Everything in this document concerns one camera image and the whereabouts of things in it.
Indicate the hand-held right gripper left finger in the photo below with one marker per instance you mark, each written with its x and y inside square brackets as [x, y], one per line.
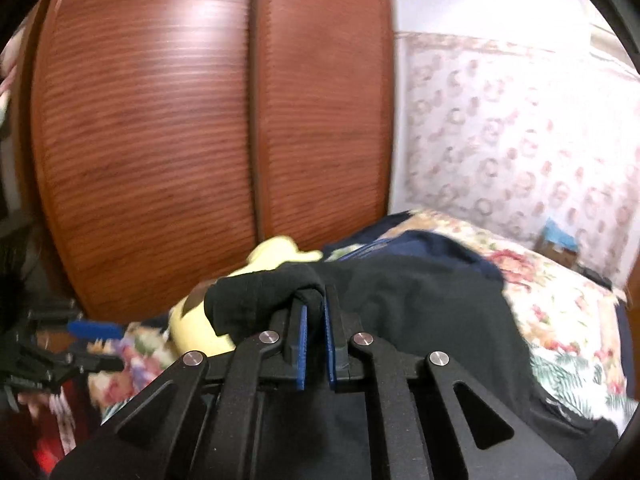
[300, 347]

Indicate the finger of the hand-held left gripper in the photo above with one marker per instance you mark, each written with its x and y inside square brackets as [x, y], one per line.
[100, 363]
[95, 330]

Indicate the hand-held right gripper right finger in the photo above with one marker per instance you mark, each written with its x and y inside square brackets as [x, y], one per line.
[331, 352]

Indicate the black garment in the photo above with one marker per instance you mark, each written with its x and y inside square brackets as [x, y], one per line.
[425, 320]

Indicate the red and white cloth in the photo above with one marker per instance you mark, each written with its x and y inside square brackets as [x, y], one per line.
[55, 435]

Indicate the pale yellow garment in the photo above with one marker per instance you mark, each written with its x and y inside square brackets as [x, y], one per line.
[200, 330]

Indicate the navy blue garment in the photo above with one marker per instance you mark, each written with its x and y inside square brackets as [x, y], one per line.
[415, 247]

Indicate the brown wooden wardrobe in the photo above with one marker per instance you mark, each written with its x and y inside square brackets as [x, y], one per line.
[165, 135]

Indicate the floral bed sheet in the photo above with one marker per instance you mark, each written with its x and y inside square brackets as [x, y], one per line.
[555, 310]

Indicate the brown box with blue top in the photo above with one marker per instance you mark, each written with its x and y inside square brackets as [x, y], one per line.
[557, 245]

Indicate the floral patterned curtain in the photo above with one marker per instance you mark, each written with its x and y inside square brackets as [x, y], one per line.
[510, 145]

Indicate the navy blue blanket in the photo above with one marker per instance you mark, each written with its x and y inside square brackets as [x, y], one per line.
[621, 340]

